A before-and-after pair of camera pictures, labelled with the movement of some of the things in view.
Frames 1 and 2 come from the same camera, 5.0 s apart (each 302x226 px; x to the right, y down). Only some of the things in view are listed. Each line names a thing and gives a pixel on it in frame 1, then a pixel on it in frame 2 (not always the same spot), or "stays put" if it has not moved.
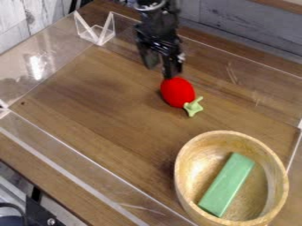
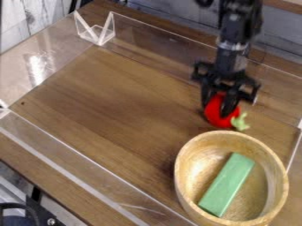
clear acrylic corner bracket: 95,33 stays put
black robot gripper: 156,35 → 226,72
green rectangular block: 226,184 stays put
